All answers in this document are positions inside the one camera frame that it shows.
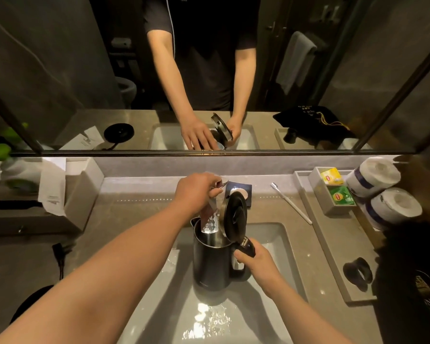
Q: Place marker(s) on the yellow tea bag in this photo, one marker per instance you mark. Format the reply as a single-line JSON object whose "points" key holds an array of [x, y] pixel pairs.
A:
{"points": [[331, 176]]}

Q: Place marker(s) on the person's left hand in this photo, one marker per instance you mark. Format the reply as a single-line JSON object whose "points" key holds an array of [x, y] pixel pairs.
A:
{"points": [[193, 191]]}

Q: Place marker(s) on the black kettle base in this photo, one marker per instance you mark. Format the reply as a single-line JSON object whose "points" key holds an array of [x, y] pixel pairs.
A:
{"points": [[30, 304]]}

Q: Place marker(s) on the white paper card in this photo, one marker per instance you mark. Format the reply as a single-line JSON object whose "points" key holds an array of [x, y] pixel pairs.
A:
{"points": [[52, 189]]}

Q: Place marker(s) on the dark blue square coaster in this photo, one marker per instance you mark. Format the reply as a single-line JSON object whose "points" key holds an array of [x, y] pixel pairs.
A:
{"points": [[244, 197]]}

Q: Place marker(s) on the chrome sink faucet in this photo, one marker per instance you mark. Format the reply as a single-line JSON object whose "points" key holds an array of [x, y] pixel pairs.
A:
{"points": [[210, 218]]}

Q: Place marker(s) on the black electric kettle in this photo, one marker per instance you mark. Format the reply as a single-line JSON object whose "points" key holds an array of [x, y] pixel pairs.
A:
{"points": [[211, 263]]}

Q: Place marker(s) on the grey tissue box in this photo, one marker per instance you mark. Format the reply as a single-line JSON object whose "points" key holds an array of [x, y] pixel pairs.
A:
{"points": [[82, 197]]}

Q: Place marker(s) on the person's right hand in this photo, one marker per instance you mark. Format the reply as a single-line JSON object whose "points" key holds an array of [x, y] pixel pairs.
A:
{"points": [[263, 272]]}

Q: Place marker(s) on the person's left forearm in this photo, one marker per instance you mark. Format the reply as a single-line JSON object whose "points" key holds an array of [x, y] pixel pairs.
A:
{"points": [[104, 279]]}

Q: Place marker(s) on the person's right forearm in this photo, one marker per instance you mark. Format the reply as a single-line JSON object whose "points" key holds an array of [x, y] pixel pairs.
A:
{"points": [[304, 318]]}

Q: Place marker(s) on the green tea bag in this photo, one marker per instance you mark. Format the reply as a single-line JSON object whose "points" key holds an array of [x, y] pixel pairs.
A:
{"points": [[341, 195]]}

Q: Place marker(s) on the white toothbrush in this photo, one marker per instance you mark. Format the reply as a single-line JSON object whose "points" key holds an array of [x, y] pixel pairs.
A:
{"points": [[292, 204]]}

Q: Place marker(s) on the white toilet paper roll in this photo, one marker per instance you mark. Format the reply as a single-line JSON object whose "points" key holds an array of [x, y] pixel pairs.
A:
{"points": [[374, 175], [392, 207]]}

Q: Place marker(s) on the grey stone tray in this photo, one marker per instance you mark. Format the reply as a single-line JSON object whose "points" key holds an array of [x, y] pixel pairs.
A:
{"points": [[340, 243]]}

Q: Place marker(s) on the person's right thumb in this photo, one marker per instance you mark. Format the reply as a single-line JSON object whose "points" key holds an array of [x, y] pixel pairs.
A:
{"points": [[243, 254]]}

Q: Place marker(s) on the white plastic bag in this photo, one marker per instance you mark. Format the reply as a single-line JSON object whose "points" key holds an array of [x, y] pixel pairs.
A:
{"points": [[18, 171]]}

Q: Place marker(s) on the person's left thumb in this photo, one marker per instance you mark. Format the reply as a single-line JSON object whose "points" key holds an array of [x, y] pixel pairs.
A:
{"points": [[216, 194]]}

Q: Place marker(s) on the white sink basin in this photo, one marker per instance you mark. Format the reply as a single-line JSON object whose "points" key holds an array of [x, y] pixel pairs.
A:
{"points": [[265, 318]]}

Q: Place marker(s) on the white tea bag box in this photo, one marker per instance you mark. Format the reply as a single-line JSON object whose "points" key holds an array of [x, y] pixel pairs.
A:
{"points": [[322, 200]]}

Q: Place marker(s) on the wall mirror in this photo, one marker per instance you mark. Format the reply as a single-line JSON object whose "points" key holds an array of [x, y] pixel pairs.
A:
{"points": [[57, 68]]}

